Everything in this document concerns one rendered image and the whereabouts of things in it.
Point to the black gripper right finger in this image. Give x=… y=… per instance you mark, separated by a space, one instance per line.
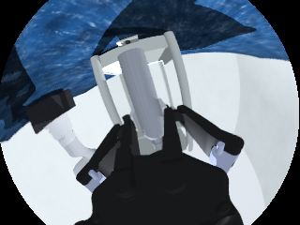
x=222 y=147

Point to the grey bottle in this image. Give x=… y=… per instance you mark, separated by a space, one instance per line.
x=143 y=94

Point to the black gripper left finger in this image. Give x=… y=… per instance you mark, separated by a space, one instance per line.
x=100 y=165

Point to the white open shelving unit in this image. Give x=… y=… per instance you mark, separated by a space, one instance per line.
x=159 y=49

